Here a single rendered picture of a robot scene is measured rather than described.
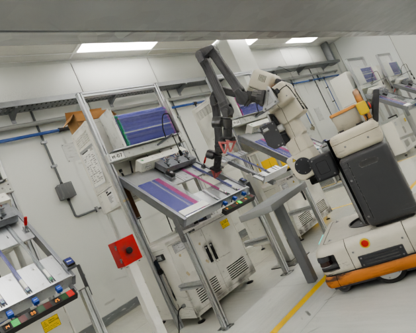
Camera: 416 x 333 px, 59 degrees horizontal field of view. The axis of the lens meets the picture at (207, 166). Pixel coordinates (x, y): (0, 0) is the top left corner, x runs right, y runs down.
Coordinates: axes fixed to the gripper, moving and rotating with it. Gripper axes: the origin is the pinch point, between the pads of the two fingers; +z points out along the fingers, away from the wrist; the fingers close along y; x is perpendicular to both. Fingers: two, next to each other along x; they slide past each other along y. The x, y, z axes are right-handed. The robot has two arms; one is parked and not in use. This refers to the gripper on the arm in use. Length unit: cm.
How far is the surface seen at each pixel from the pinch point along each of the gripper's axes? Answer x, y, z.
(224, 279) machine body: 41, 25, 62
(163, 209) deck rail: 6, 60, 2
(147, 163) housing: -41, 36, -6
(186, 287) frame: 37, 64, 47
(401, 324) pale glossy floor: 153, 63, -20
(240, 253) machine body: 34, -1, 55
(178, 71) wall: -252, -199, -10
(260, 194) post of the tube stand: 23.5, -33.7, 17.3
